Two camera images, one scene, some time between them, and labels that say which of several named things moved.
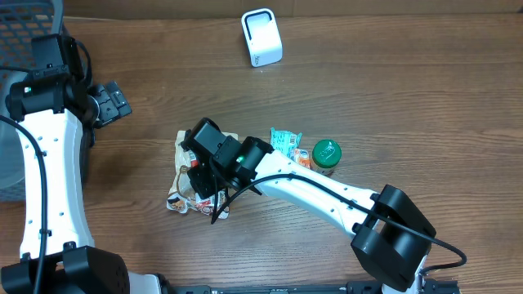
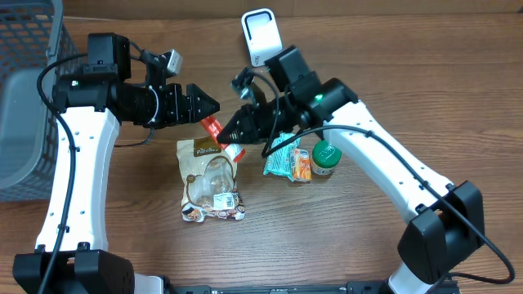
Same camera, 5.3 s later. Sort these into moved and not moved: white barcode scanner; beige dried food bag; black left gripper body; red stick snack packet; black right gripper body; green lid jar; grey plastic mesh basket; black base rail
Moved: red stick snack packet; beige dried food bag; black left gripper body; black right gripper body
Not moved: grey plastic mesh basket; white barcode scanner; black base rail; green lid jar
